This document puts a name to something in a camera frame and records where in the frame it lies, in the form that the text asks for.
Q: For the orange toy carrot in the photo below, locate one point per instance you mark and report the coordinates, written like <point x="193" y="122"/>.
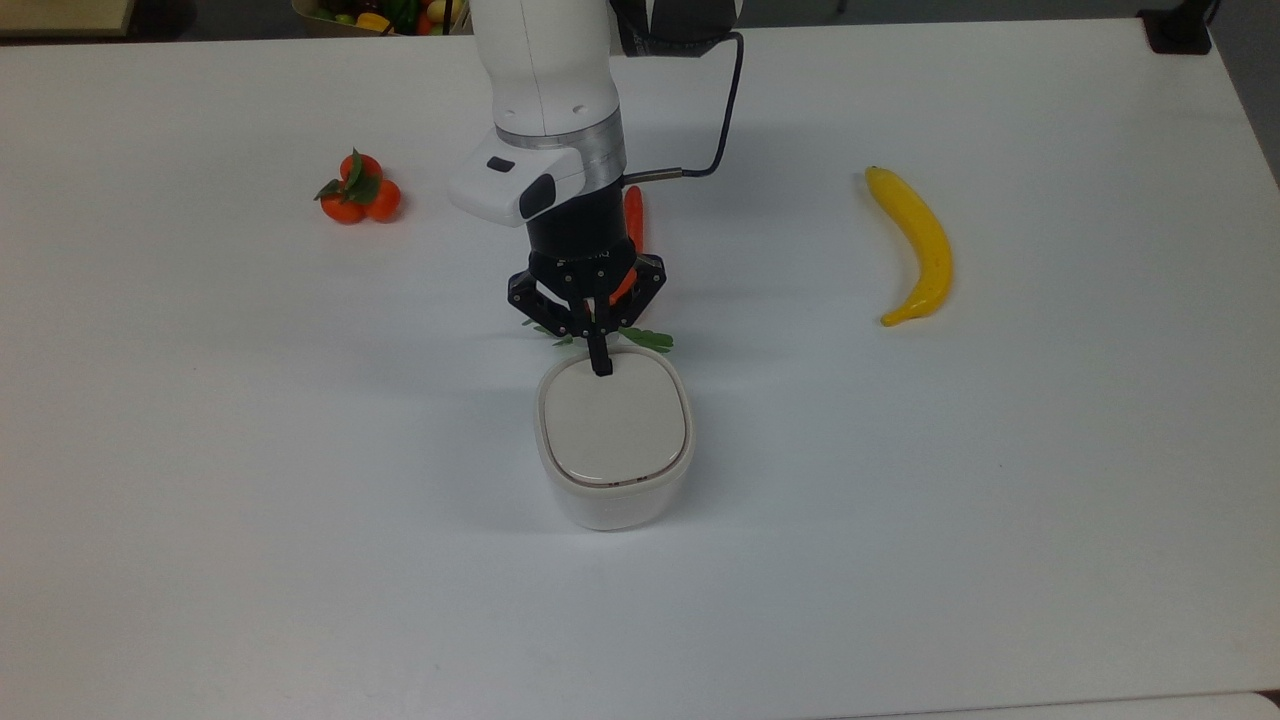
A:
<point x="634" y="215"/>

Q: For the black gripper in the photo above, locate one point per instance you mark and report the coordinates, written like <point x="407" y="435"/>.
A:
<point x="585" y="240"/>

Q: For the yellow toy banana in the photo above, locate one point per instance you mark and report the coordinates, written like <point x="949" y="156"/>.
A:
<point x="930" y="250"/>

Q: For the orange toy tangerine cluster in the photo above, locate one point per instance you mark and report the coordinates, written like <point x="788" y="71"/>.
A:
<point x="350" y="205"/>

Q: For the beige bin lid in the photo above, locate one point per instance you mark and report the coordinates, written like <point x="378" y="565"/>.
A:
<point x="615" y="425"/>

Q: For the wooden board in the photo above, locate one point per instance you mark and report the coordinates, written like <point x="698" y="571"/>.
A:
<point x="60" y="15"/>

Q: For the black stand base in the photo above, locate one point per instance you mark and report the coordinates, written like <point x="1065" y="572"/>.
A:
<point x="1178" y="25"/>

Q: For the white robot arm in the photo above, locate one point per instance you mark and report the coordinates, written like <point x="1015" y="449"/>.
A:
<point x="545" y="80"/>

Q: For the basket of toy fruit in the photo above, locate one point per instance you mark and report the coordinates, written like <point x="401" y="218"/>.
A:
<point x="390" y="15"/>

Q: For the beige garbage bin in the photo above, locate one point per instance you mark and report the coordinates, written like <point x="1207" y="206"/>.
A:
<point x="620" y="505"/>

